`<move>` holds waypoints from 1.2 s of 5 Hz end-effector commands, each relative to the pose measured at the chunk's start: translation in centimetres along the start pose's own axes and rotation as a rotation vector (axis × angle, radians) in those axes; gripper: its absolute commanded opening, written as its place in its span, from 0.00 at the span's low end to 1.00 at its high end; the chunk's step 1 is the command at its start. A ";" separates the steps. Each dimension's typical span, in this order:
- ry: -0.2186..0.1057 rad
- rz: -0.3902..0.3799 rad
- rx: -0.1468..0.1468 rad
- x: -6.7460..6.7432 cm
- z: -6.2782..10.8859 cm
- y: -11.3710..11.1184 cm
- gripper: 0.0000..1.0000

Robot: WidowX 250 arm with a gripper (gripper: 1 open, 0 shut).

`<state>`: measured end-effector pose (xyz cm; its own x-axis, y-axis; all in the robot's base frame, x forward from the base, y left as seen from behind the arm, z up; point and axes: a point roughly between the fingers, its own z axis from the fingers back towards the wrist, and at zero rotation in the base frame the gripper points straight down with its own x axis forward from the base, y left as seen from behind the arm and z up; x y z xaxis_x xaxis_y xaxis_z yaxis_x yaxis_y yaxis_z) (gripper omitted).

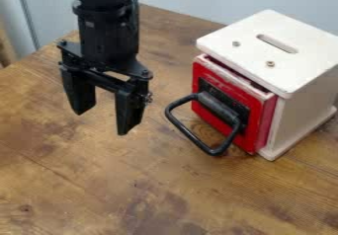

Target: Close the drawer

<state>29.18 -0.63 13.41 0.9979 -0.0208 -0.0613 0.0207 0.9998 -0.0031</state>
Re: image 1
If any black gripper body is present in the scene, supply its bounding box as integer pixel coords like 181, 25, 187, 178
57, 5, 153, 91

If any white wooden box cabinet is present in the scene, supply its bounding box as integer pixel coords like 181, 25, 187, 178
196, 10, 338, 161

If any black metal drawer handle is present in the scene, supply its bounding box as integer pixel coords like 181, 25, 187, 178
165, 91, 245, 157

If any right brass screw on box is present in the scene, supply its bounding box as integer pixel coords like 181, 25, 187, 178
265, 61, 275, 67

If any red drawer front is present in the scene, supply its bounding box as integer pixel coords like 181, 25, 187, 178
191, 54, 277, 154

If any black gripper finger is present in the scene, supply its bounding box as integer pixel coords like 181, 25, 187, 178
60, 67, 96, 116
114, 80, 149, 135

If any brass screw on box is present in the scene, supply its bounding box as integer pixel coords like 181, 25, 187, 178
265, 61, 275, 67
232, 41, 240, 47

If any left brass screw on box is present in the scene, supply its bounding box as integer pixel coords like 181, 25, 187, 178
232, 41, 240, 47

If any grey vertical wall pipe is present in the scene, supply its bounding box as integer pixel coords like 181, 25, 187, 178
18, 0, 40, 50

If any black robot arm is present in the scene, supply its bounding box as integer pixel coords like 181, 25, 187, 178
56, 0, 153, 135

